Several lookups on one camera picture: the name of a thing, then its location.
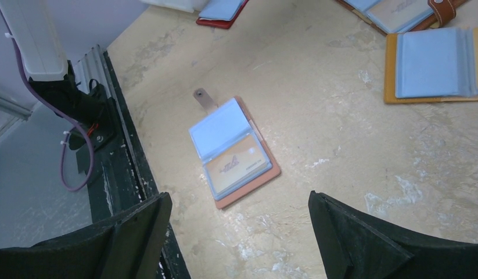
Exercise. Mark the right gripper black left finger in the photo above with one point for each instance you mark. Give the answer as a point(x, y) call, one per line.
point(127, 245)

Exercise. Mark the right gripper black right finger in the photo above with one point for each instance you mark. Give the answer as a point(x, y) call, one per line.
point(354, 244)

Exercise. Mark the pink card holder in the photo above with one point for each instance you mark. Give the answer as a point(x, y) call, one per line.
point(222, 127)

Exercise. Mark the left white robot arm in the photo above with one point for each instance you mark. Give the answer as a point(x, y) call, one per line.
point(43, 63)

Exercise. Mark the gold card in pink holder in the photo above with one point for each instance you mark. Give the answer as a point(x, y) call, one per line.
point(242, 161)

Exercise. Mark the orange card holder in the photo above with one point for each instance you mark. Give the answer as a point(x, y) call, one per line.
point(431, 66)

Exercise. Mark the brown open card holder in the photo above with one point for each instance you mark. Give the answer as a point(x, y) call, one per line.
point(439, 14)

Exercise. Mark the gold card in brown holder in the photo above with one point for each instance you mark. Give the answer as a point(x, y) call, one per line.
point(393, 14)

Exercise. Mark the red card holder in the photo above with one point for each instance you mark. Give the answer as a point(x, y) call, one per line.
point(220, 14)

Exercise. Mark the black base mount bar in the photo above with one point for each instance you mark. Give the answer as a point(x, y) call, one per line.
point(121, 177)

